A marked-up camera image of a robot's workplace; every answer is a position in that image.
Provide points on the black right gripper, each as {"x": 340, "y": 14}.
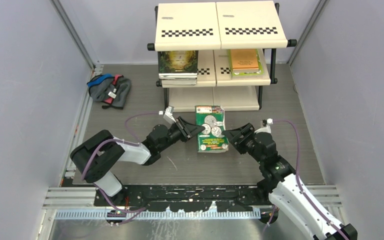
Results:
{"x": 247, "y": 131}

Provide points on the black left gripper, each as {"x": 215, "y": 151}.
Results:
{"x": 187, "y": 130}

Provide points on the dark green cartoon book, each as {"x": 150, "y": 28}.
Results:
{"x": 211, "y": 139}

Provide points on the lime green cartoon book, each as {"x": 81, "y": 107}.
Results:
{"x": 250, "y": 75}

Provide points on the green Alice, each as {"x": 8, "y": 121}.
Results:
{"x": 178, "y": 62}

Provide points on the orange Huckleberry Finn book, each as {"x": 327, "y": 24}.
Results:
{"x": 244, "y": 61}

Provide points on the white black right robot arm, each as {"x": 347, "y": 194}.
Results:
{"x": 283, "y": 187}

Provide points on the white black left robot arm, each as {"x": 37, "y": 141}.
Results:
{"x": 96, "y": 156}

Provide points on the cream three-tier shelf rack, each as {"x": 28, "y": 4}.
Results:
{"x": 213, "y": 29}

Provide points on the grey blue red cloth bag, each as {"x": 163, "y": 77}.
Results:
{"x": 111, "y": 90}

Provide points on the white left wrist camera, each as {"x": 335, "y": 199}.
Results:
{"x": 167, "y": 114}

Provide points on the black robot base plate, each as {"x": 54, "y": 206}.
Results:
{"x": 193, "y": 198}

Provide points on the aluminium frame rail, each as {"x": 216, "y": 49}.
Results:
{"x": 76, "y": 137}

